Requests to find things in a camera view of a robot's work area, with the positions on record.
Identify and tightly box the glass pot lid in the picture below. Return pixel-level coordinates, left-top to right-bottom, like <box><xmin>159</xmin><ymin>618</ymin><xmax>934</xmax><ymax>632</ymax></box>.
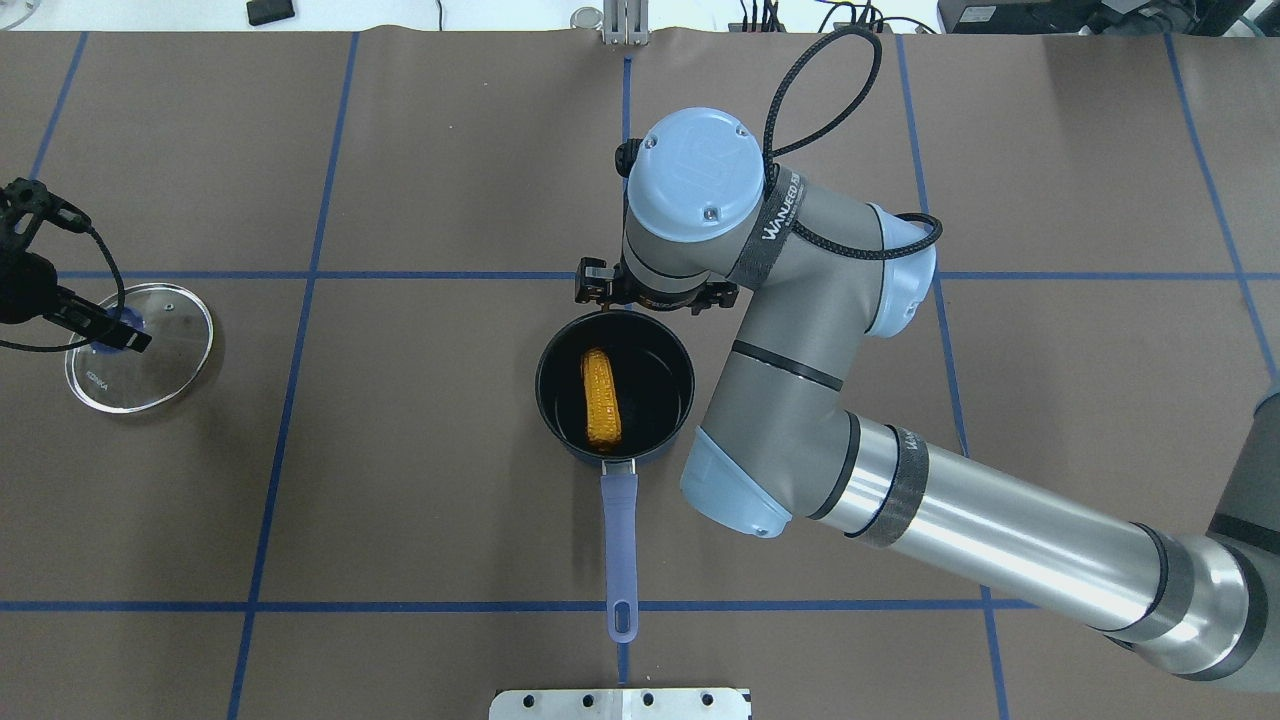
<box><xmin>64</xmin><ymin>282</ymin><xmax>216</xmax><ymax>415</ymax></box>

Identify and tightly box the yellow corn cob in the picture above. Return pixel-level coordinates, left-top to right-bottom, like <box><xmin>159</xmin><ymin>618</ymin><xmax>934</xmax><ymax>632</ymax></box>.
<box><xmin>580</xmin><ymin>347</ymin><xmax>623</xmax><ymax>452</ymax></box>

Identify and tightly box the dark blue saucepan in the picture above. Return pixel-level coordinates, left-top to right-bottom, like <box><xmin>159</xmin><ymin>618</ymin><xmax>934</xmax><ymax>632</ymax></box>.
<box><xmin>534</xmin><ymin>310</ymin><xmax>695</xmax><ymax>644</ymax></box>

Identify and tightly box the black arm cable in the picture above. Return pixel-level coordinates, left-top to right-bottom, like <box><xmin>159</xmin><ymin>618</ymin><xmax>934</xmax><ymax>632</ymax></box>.
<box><xmin>762</xmin><ymin>27</ymin><xmax>945</xmax><ymax>263</ymax></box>

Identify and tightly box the aluminium frame post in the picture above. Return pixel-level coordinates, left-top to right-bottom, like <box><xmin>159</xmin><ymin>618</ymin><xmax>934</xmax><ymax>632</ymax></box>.
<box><xmin>602</xmin><ymin>0</ymin><xmax>650</xmax><ymax>46</ymax></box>

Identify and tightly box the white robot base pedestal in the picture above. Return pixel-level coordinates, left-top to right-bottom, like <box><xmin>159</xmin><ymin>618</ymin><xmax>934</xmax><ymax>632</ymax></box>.
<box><xmin>488</xmin><ymin>687</ymin><xmax>754</xmax><ymax>719</ymax></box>

